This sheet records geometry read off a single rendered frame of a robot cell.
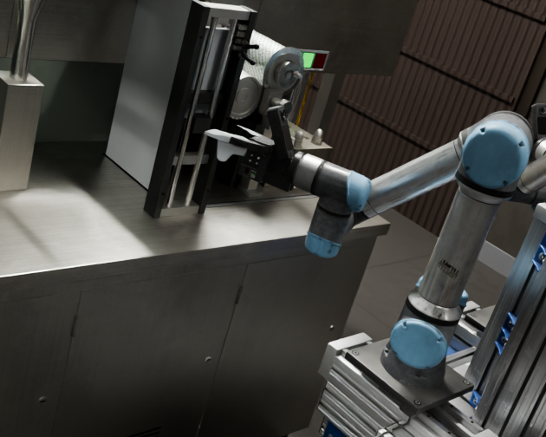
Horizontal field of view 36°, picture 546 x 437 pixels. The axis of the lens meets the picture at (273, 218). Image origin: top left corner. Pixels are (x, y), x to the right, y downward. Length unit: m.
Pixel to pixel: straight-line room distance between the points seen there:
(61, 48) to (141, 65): 0.22
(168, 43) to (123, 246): 0.54
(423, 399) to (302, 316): 0.69
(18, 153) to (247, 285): 0.68
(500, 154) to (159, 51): 0.98
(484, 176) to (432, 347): 0.37
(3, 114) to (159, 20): 0.48
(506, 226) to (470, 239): 3.22
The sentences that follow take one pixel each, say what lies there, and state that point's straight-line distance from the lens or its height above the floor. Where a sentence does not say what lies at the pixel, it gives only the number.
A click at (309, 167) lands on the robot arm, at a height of 1.24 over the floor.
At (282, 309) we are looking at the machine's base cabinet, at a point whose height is 0.64.
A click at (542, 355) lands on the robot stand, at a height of 0.97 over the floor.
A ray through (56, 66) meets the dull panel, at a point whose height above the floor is 1.12.
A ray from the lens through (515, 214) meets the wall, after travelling 4.86.
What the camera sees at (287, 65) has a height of 1.28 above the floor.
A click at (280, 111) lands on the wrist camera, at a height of 1.32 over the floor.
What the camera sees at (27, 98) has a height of 1.14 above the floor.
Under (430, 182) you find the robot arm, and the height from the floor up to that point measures 1.26.
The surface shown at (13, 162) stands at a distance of 2.09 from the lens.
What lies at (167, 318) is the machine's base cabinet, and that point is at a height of 0.69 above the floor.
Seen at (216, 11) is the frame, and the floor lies 1.43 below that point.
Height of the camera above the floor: 1.81
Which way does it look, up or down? 23 degrees down
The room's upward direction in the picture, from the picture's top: 17 degrees clockwise
